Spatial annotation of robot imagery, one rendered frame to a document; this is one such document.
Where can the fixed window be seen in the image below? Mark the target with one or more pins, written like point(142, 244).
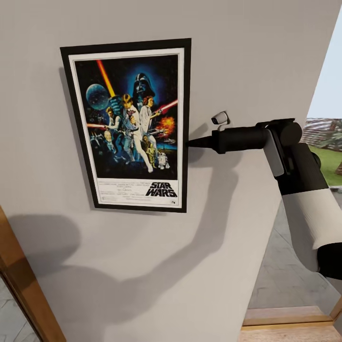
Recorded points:
point(286, 294)

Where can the poster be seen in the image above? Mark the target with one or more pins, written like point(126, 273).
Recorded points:
point(131, 103)

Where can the door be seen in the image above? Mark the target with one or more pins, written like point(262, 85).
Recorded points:
point(25, 315)

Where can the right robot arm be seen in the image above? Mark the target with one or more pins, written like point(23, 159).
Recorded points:
point(313, 214)

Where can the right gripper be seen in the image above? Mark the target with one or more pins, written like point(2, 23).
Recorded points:
point(229, 140)

